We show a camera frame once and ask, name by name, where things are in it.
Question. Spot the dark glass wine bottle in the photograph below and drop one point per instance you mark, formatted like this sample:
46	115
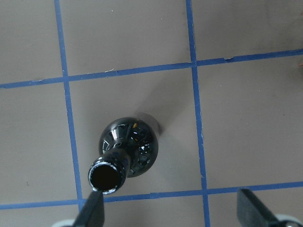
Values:
128	147

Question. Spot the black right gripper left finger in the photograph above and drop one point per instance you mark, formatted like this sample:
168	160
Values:
92	214

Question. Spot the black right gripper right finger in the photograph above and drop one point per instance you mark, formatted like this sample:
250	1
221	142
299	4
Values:
252	212

